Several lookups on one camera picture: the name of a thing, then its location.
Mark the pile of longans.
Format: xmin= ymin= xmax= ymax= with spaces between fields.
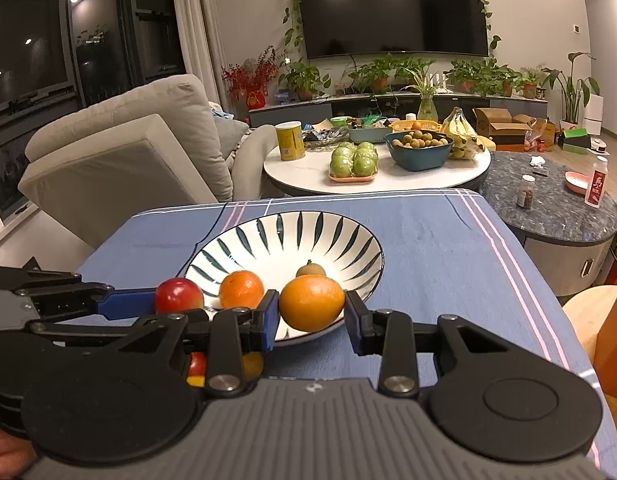
xmin=391 ymin=130 xmax=447 ymax=150

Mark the orange plastic basket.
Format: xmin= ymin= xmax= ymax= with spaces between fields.
xmin=390 ymin=119 xmax=442 ymax=133

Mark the pack of green apples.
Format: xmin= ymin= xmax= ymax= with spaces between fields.
xmin=329 ymin=141 xmax=379 ymax=182

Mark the yellow can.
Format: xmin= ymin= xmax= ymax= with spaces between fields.
xmin=275 ymin=121 xmax=306 ymax=162

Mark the white bottle red label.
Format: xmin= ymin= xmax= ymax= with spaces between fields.
xmin=585 ymin=156 xmax=609 ymax=208

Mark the beige curtain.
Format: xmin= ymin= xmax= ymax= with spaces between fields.
xmin=171 ymin=0 xmax=229 ymax=106

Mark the small brown jar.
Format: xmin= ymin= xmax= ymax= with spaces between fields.
xmin=517 ymin=175 xmax=536 ymax=209

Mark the potted green plant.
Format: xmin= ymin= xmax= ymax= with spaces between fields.
xmin=481 ymin=60 xmax=522 ymax=98
xmin=349 ymin=55 xmax=434 ymax=93
xmin=519 ymin=67 xmax=544 ymax=100
xmin=446 ymin=60 xmax=484 ymax=93
xmin=278 ymin=57 xmax=332 ymax=102

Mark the black wall television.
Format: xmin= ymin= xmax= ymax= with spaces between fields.
xmin=294 ymin=0 xmax=489 ymax=60

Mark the orange mandarin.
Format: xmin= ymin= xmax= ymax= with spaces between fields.
xmin=242 ymin=352 xmax=265 ymax=381
xmin=218 ymin=270 xmax=266 ymax=311

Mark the bunch of bananas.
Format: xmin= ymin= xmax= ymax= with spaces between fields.
xmin=441 ymin=106 xmax=485 ymax=161

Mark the blue striped tablecloth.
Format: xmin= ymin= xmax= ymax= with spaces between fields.
xmin=76 ymin=189 xmax=614 ymax=480

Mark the person's left hand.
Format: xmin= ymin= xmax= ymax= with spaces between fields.
xmin=0 ymin=425 xmax=38 ymax=479

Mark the beige armchair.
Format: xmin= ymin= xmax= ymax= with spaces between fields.
xmin=17 ymin=74 xmax=279 ymax=250

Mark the brown longan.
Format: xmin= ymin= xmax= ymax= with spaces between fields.
xmin=295 ymin=260 xmax=328 ymax=279

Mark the dark marble round table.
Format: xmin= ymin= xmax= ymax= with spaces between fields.
xmin=479 ymin=151 xmax=617 ymax=297

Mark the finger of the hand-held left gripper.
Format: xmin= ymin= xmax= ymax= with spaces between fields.
xmin=26 ymin=317 xmax=140 ymax=349
xmin=11 ymin=271 xmax=157 ymax=320

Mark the tall leafy floor plant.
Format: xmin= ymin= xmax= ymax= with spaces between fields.
xmin=541 ymin=52 xmax=600 ymax=131

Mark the white vacuum dock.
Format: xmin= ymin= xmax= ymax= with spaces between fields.
xmin=586 ymin=94 xmax=604 ymax=136

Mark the red flower plant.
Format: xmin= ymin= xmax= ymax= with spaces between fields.
xmin=221 ymin=46 xmax=279 ymax=108

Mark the green box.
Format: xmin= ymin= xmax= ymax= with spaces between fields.
xmin=559 ymin=128 xmax=592 ymax=153

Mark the light wooden stool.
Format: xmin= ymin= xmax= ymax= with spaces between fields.
xmin=563 ymin=285 xmax=617 ymax=396

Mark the round white coffee table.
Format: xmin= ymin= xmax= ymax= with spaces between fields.
xmin=262 ymin=132 xmax=492 ymax=196

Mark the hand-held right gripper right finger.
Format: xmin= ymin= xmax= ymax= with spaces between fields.
xmin=345 ymin=290 xmax=513 ymax=401

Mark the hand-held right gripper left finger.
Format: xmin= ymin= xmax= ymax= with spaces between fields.
xmin=116 ymin=289 xmax=280 ymax=397

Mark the grey cushion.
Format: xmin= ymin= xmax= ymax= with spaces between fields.
xmin=212 ymin=114 xmax=250 ymax=162

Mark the glass vase with plant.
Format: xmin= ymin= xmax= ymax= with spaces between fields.
xmin=403 ymin=67 xmax=442 ymax=122

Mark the dark window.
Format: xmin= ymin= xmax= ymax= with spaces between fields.
xmin=0 ymin=0 xmax=186 ymax=221

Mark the striped white ceramic bowl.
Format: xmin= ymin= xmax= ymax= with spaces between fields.
xmin=183 ymin=211 xmax=384 ymax=345

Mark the pile of foil snack packets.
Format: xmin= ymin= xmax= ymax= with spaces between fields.
xmin=303 ymin=127 xmax=349 ymax=151

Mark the red apple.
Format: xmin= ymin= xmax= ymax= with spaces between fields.
xmin=154 ymin=277 xmax=205 ymax=315
xmin=187 ymin=352 xmax=210 ymax=387

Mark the dark blue bowl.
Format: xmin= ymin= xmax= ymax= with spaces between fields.
xmin=385 ymin=131 xmax=455 ymax=172

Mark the orange box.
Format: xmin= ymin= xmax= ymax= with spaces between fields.
xmin=591 ymin=299 xmax=617 ymax=396

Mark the cardboard box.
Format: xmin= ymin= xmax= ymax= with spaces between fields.
xmin=473 ymin=107 xmax=532 ymax=152
xmin=526 ymin=117 xmax=557 ymax=151

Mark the pink dish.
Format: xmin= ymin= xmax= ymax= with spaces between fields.
xmin=565 ymin=171 xmax=589 ymax=196

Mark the yellow lemon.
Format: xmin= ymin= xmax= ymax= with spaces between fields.
xmin=279 ymin=276 xmax=346 ymax=333

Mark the hanging green vine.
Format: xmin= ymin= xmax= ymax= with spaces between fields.
xmin=282 ymin=0 xmax=309 ymax=56
xmin=479 ymin=0 xmax=502 ymax=56

